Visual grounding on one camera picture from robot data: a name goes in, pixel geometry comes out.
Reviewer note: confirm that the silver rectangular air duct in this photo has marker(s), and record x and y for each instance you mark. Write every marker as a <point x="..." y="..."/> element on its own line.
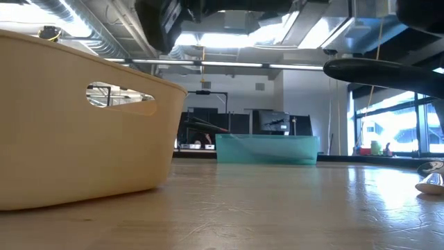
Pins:
<point x="312" y="34"/>

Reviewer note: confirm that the silver round air duct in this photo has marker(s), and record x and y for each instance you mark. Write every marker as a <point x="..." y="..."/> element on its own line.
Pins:
<point x="100" y="34"/>

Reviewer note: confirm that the black solid turner red dot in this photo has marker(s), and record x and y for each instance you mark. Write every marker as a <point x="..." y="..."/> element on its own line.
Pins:
<point x="204" y="127"/>

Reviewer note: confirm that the black yellow ceiling device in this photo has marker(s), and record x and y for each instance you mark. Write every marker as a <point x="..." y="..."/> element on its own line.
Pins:
<point x="50" y="34"/>

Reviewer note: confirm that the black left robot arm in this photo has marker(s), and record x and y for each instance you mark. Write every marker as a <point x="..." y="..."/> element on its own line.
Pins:
<point x="156" y="24"/>

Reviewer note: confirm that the black monitor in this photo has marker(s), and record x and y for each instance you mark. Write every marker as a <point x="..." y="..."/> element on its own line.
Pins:
<point x="274" y="121"/>

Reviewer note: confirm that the teal translucent plastic bin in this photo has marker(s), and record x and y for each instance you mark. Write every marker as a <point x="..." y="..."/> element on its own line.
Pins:
<point x="236" y="152"/>

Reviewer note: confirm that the black dome camera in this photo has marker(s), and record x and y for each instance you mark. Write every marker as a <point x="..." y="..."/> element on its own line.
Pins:
<point x="330" y="52"/>

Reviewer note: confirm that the yellow plastic bin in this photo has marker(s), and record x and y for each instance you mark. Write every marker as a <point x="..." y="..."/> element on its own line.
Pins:
<point x="52" y="156"/>

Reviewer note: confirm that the black slotted spatula long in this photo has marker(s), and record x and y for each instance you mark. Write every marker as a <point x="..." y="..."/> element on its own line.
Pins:
<point x="381" y="74"/>

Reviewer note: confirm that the red box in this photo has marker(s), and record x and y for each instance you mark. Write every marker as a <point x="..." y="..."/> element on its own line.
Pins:
<point x="365" y="151"/>

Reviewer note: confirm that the linear ceiling light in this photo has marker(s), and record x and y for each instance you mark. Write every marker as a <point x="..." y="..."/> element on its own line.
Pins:
<point x="229" y="64"/>

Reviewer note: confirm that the window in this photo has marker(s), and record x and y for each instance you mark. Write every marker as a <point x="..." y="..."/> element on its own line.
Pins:
<point x="392" y="128"/>

